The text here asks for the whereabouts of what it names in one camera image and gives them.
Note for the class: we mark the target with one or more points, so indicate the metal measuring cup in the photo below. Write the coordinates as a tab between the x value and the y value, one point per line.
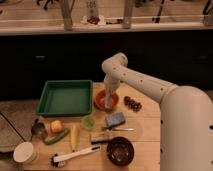
39	129

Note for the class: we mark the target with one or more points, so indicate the red orange bowl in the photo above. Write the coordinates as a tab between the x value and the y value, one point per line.
99	100

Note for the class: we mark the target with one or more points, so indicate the wooden block brush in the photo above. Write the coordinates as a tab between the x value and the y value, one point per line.
100	137

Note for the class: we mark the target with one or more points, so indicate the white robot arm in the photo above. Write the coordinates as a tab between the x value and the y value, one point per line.
186	124

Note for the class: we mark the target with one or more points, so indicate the yellow corn cob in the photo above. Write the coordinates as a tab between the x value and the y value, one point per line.
74	137

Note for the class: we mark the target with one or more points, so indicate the dark grape bunch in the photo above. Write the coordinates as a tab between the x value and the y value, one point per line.
132	104

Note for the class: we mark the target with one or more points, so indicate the dark purple bowl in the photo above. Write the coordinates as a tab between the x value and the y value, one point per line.
120	151

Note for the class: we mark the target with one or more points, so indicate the white round container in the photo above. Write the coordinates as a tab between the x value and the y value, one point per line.
24	153

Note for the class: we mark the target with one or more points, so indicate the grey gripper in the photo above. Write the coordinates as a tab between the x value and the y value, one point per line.
108	94

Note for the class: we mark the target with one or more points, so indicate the small green cup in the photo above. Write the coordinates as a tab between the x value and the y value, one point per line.
88	123

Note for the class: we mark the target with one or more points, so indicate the blue towel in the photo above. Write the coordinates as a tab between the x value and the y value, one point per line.
115	119

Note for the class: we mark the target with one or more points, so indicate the green plastic tray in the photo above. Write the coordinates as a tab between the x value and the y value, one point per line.
66	98

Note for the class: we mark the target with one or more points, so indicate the green pepper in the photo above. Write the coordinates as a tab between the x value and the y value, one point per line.
56	138

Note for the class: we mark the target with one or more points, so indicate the orange yellow fruit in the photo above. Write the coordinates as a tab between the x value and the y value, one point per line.
56	126

